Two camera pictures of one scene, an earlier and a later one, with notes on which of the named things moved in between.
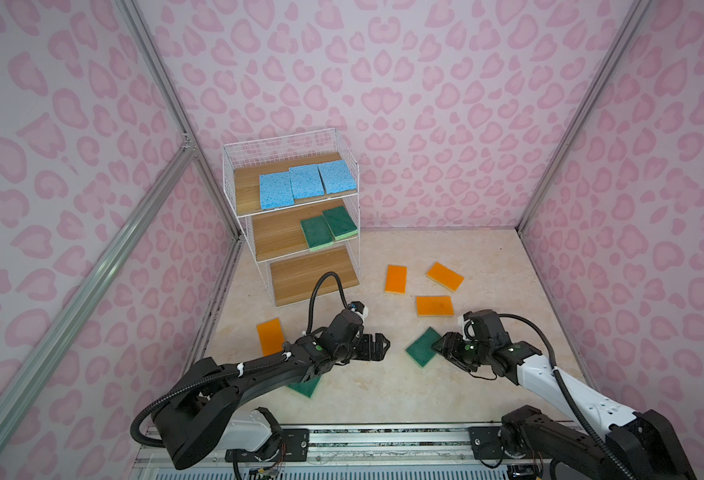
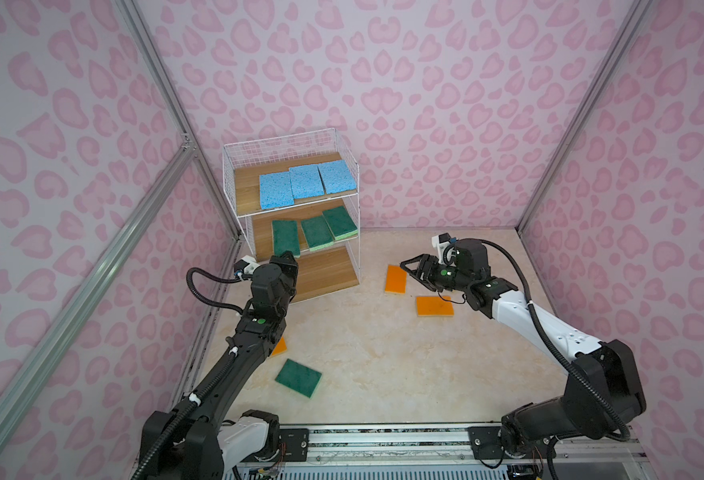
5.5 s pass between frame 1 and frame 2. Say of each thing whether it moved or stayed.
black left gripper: moved
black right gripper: moved
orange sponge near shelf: stayed
